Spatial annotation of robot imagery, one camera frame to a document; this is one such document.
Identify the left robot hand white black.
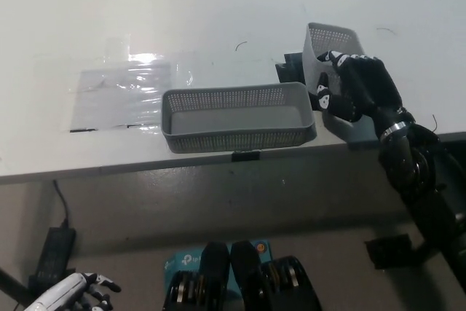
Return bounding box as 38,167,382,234
21,272,122,311

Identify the left black robot body block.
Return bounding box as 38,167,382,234
162,240,232,311

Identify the black tape piece desk edge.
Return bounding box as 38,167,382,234
231,149,261,162

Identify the transparent plastic sheet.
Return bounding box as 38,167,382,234
67,52,196,133

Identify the black diagonal bar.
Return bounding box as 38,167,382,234
0,266,33,311

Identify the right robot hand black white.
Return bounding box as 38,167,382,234
315,50,407,125

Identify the black power adapter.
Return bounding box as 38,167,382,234
36,227,76,279

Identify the short grey perforated basket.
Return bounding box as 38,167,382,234
301,22,367,126

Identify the black power cable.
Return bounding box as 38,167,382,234
52,179,70,230

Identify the long grey perforated basket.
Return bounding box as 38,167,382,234
161,82,316,153

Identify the teal tp-link box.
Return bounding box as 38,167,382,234
163,238,272,286

